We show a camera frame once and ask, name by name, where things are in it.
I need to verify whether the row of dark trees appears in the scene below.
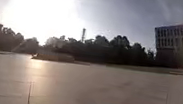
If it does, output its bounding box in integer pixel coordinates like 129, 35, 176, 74
0, 18, 160, 71

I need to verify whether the lattice mast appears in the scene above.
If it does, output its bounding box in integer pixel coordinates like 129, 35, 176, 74
80, 27, 87, 44

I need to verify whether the grey paved plaza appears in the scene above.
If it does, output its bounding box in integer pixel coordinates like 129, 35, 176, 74
0, 48, 183, 104

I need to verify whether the grid-windowed office building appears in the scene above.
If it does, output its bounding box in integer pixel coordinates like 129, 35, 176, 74
149, 17, 183, 69

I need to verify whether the long grass verge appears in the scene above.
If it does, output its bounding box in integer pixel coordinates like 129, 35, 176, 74
74, 54, 183, 77

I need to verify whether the low hedge bed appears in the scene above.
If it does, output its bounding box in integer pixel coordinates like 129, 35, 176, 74
30, 49, 77, 65

